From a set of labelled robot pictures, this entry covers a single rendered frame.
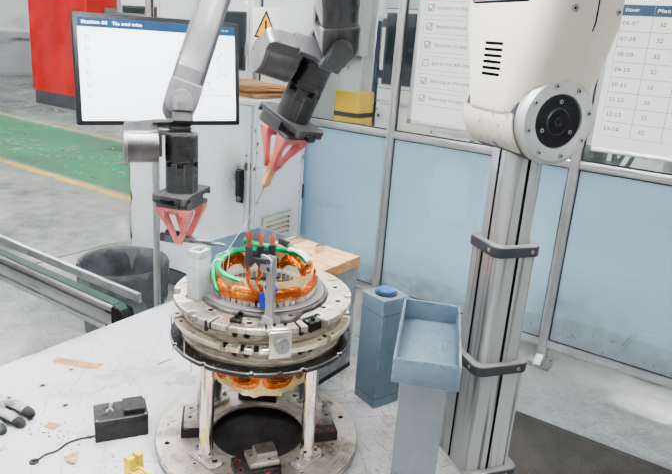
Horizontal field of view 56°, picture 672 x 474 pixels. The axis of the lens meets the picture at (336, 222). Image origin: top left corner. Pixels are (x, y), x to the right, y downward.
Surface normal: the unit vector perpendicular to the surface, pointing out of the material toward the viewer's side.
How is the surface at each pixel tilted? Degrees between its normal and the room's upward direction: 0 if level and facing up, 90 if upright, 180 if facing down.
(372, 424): 0
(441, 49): 90
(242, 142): 90
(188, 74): 69
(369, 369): 90
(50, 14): 90
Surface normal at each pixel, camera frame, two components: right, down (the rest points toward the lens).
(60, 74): -0.56, 0.19
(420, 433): -0.18, 0.27
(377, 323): -0.81, 0.11
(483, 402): 0.32, 0.29
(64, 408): 0.07, -0.96
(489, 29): -0.95, 0.03
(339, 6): 0.18, 0.63
